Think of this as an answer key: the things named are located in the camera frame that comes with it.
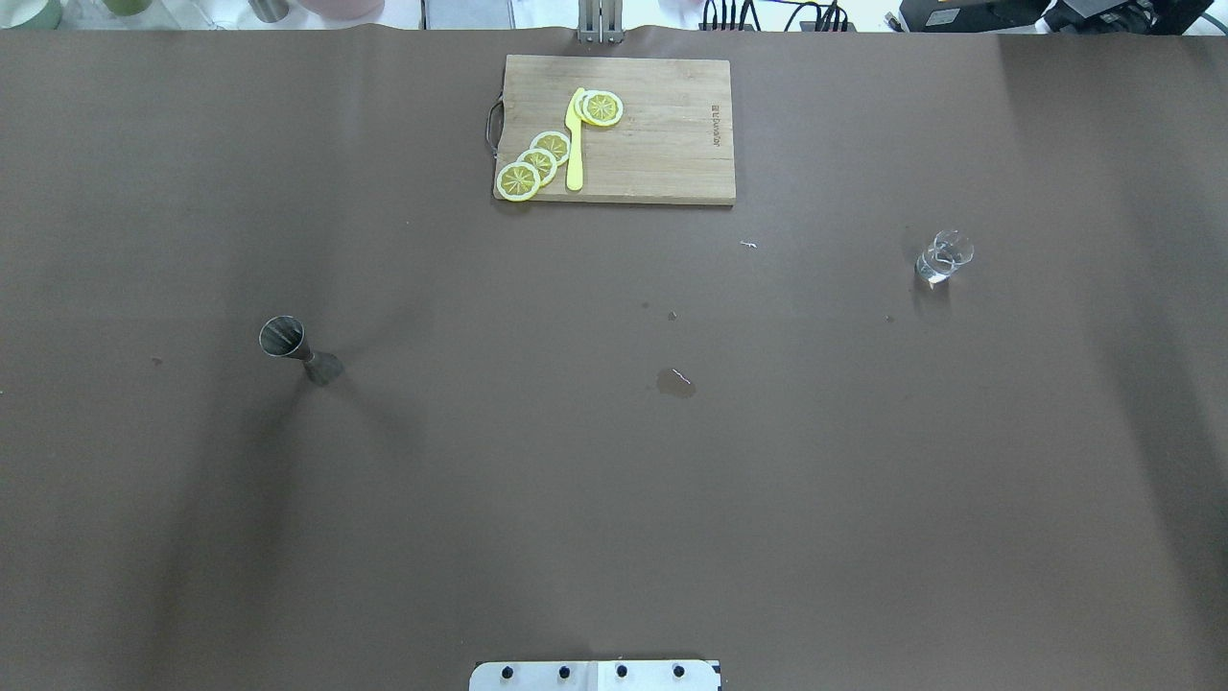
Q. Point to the yellow plastic knife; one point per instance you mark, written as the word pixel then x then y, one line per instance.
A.
pixel 574 126

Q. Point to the brown table mat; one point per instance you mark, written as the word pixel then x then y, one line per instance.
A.
pixel 577 430

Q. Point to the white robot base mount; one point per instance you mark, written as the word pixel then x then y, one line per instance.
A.
pixel 609 674

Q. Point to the clear glass shaker cup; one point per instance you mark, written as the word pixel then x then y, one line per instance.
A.
pixel 947 252

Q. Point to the lemon slice by knife tip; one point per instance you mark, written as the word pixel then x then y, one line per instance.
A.
pixel 600 108

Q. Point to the lemon slice near handle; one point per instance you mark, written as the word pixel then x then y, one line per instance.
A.
pixel 517 182

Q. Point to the aluminium frame post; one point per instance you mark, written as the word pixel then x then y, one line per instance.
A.
pixel 600 22

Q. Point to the steel jigger measuring cup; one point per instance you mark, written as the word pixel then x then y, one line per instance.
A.
pixel 284 337

